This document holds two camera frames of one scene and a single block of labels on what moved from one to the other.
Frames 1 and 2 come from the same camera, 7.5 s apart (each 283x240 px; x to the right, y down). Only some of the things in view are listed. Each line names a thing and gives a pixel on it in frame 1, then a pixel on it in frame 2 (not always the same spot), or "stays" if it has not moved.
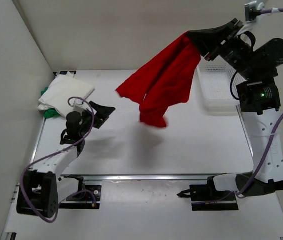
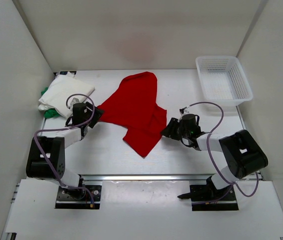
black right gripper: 207,40 → 170,131
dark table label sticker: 65,72 stays
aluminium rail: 148,178 stays
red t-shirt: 168,79 → 134,104
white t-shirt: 64,87 stays
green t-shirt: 50,112 stays
